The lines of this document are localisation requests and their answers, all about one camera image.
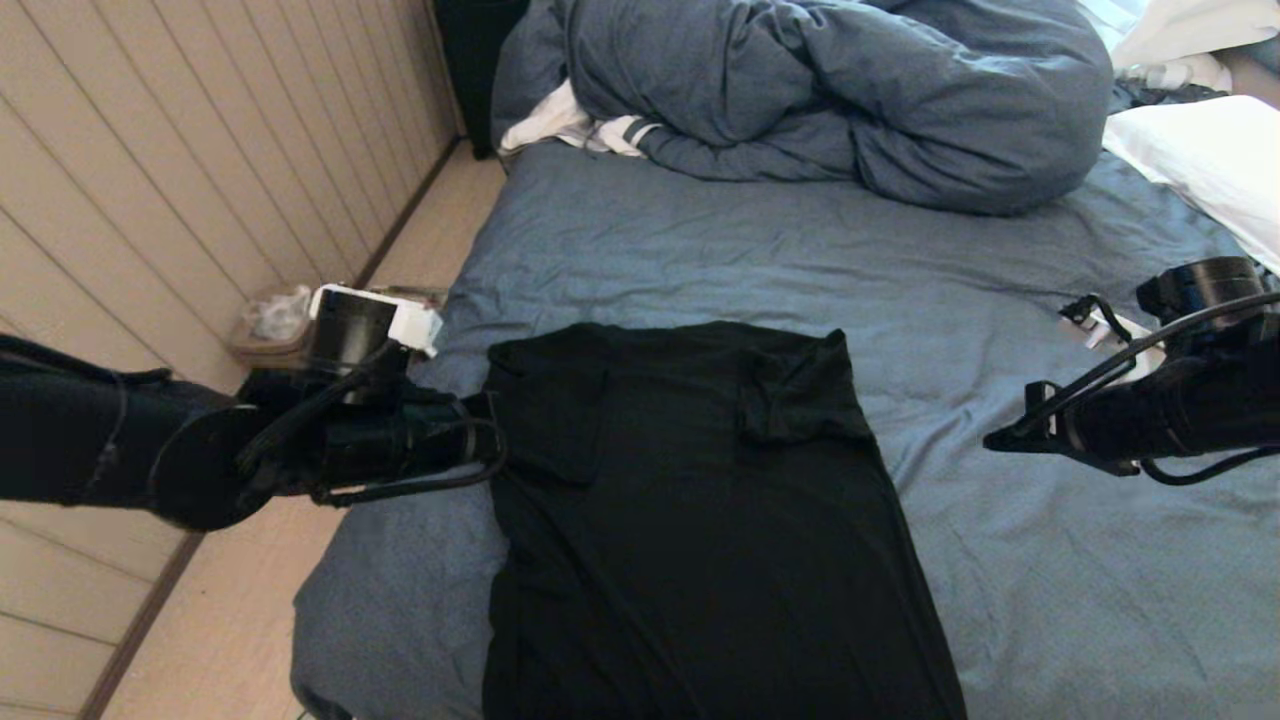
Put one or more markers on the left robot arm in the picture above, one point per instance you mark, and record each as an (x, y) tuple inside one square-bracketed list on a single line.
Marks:
[(80, 430)]

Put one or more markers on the black t-shirt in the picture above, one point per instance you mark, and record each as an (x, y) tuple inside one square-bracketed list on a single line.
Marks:
[(700, 520)]

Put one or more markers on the white plastic bin bag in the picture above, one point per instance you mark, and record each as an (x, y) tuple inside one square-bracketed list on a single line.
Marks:
[(278, 315)]

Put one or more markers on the white striped garment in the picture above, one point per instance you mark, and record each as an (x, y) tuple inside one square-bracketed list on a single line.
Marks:
[(555, 120)]

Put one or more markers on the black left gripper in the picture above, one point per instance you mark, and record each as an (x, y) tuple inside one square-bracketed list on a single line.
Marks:
[(370, 440)]

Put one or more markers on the black bedside cabinet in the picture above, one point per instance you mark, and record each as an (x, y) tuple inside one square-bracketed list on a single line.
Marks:
[(475, 70)]

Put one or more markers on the dark patterned cloth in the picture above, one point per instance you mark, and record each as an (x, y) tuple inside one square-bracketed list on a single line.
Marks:
[(1165, 94)]

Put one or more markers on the blue bed sheet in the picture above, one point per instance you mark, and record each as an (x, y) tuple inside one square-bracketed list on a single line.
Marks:
[(1000, 270)]

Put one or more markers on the crumpled blue duvet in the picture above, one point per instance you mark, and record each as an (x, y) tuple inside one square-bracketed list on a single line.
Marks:
[(850, 90)]

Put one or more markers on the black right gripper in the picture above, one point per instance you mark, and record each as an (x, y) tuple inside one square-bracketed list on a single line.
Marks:
[(1180, 415)]

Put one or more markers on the thin metal rod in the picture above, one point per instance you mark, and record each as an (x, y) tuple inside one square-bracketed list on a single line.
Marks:
[(425, 292)]

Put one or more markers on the white pillow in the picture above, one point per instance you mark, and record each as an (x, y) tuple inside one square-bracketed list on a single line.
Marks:
[(1210, 155)]

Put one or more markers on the brown trash bin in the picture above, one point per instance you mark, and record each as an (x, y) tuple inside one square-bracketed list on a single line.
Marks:
[(265, 355)]

